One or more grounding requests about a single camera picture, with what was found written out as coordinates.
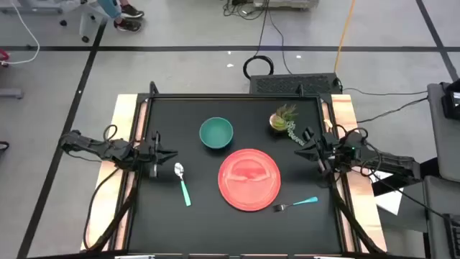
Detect wooden table board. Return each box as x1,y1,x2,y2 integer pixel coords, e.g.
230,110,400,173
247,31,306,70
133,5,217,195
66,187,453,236
80,94,388,253

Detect fork with teal handle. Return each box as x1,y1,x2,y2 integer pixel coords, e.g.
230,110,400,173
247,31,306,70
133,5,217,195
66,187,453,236
272,196,319,213

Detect grey equipment case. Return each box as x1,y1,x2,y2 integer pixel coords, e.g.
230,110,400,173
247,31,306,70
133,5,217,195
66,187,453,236
253,0,320,11

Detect teal bowl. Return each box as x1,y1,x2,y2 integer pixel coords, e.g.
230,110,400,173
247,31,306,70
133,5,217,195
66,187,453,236
199,117,234,150

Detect white cable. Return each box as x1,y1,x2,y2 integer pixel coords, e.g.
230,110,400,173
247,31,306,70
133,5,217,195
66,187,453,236
0,0,40,66

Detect black cable bundle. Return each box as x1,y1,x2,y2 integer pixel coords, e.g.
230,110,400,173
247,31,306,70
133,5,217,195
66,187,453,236
222,0,269,21

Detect white paper sheet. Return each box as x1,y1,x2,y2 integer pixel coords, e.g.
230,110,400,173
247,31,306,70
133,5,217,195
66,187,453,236
372,169,405,216

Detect black diagonal frame strut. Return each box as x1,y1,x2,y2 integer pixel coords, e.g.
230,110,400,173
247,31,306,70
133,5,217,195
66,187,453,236
87,168,142,253
328,172,387,255

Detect grey desk top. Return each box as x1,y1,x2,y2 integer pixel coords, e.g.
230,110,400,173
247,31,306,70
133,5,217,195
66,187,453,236
426,81,460,183
423,175,460,259

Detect person's feet in sneakers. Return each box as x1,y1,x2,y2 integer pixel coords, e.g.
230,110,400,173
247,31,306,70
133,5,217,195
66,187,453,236
96,0,145,33

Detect black device with screen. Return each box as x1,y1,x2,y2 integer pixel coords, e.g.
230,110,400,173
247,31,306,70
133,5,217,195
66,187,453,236
441,78,460,121

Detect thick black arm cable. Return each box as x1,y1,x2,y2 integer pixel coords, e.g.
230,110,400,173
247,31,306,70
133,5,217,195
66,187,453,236
83,167,121,252

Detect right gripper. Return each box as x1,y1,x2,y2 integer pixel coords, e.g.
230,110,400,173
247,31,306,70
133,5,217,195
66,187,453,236
294,126,341,177

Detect coiled black cable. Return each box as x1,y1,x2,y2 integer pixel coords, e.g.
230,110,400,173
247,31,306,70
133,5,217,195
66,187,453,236
242,54,275,81

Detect potted succulent plant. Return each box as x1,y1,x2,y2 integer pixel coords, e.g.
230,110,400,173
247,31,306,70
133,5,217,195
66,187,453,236
269,103,306,147

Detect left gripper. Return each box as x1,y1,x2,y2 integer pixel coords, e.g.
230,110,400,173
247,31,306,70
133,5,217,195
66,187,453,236
138,131,179,179

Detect black keyboard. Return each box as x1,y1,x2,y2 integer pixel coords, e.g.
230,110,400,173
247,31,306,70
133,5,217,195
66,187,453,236
443,213,460,259

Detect black perforated computer case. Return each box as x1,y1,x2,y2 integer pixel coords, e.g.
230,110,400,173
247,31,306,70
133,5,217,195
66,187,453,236
249,73,343,96

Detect red-orange plate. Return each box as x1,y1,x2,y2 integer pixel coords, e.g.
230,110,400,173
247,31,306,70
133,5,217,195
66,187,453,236
218,148,282,212

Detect yellow cable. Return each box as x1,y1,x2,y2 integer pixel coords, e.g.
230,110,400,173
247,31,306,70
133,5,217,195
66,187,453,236
333,0,357,73

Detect spoon with teal handle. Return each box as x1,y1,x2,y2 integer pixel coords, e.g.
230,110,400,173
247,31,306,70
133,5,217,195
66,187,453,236
174,162,193,208

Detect black metal floor beam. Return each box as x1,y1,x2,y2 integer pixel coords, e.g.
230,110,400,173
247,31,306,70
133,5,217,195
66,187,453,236
372,157,440,197

